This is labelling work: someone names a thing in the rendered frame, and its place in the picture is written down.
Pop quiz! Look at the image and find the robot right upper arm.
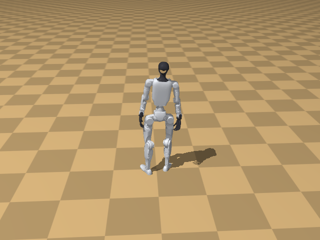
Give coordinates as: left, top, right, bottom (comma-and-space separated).
171, 80, 180, 104

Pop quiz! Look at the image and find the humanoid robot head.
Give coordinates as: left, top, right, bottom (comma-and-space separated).
157, 61, 169, 82

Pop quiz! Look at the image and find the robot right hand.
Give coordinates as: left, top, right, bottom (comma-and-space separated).
173, 114, 182, 131

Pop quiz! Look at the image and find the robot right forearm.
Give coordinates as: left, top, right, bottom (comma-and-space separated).
175, 97, 182, 118

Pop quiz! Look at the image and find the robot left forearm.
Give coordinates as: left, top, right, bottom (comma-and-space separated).
139, 95, 147, 115

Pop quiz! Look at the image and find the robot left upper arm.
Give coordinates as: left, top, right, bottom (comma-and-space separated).
143, 79, 154, 101

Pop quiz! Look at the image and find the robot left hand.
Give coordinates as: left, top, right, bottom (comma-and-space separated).
139, 112, 144, 128

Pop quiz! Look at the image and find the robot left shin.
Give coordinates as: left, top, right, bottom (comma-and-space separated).
144, 142, 153, 170

